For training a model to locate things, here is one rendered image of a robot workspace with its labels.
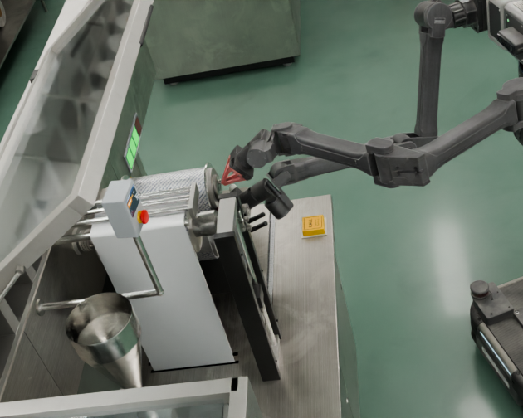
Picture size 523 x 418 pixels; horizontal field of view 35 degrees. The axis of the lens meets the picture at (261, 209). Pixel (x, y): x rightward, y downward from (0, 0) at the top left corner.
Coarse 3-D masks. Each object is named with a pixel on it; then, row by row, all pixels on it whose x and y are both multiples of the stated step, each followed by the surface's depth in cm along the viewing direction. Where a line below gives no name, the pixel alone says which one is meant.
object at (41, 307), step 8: (128, 296) 184; (136, 296) 184; (144, 296) 184; (152, 296) 184; (40, 304) 188; (48, 304) 188; (56, 304) 187; (64, 304) 187; (72, 304) 187; (40, 312) 188
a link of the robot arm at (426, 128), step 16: (432, 16) 232; (448, 16) 233; (432, 32) 234; (432, 48) 238; (432, 64) 239; (432, 80) 241; (432, 96) 242; (432, 112) 244; (416, 128) 248; (432, 128) 244; (416, 144) 244
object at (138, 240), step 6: (138, 240) 173; (138, 246) 174; (144, 252) 175; (144, 258) 176; (144, 264) 177; (150, 264) 178; (150, 270) 179; (150, 276) 180; (156, 276) 180; (156, 282) 181; (156, 288) 182; (162, 288) 183
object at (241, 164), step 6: (240, 150) 230; (246, 150) 224; (234, 156) 227; (240, 156) 226; (246, 156) 224; (234, 162) 224; (240, 162) 226; (246, 162) 225; (234, 168) 224; (240, 168) 224; (246, 168) 226; (252, 168) 228; (246, 174) 225; (252, 174) 226
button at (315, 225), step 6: (312, 216) 266; (318, 216) 266; (306, 222) 265; (312, 222) 264; (318, 222) 263; (324, 222) 265; (306, 228) 263; (312, 228) 262; (318, 228) 261; (324, 228) 262; (306, 234) 263; (312, 234) 262; (318, 234) 262
